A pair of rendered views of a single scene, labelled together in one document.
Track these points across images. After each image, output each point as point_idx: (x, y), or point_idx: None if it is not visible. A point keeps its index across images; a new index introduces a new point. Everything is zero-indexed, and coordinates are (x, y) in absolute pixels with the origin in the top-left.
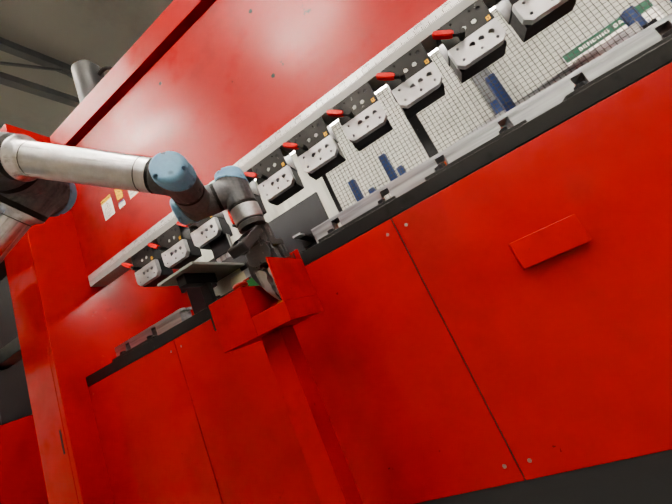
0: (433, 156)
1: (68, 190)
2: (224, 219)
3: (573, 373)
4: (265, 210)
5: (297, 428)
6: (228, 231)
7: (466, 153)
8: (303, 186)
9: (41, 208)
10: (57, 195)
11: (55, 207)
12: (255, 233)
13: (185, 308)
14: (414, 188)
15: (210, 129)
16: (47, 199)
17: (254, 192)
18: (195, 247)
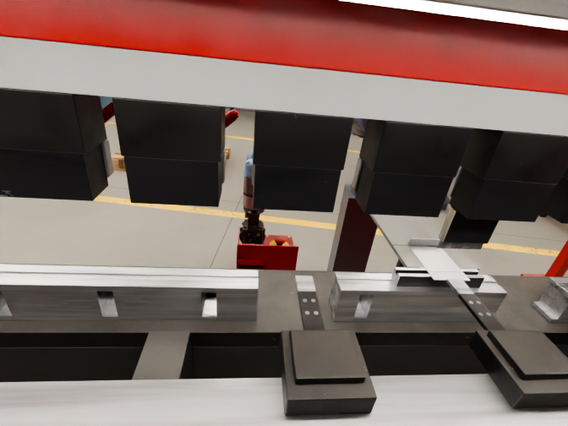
0: (18, 264)
1: (355, 122)
2: (477, 176)
3: None
4: (364, 207)
5: None
6: (463, 205)
7: None
8: (253, 204)
9: (355, 132)
10: (352, 125)
11: (361, 130)
12: (245, 213)
13: (555, 285)
14: (101, 265)
15: None
16: (352, 128)
17: (366, 159)
18: (562, 199)
